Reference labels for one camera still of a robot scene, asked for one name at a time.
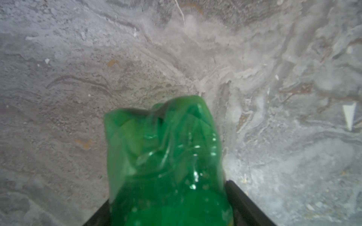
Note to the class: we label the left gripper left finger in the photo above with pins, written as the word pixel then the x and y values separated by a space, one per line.
pixel 101 217

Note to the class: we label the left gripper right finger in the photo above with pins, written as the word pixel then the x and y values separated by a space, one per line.
pixel 246 212

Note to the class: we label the green plastic bottle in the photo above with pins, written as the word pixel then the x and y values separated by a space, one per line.
pixel 164 166

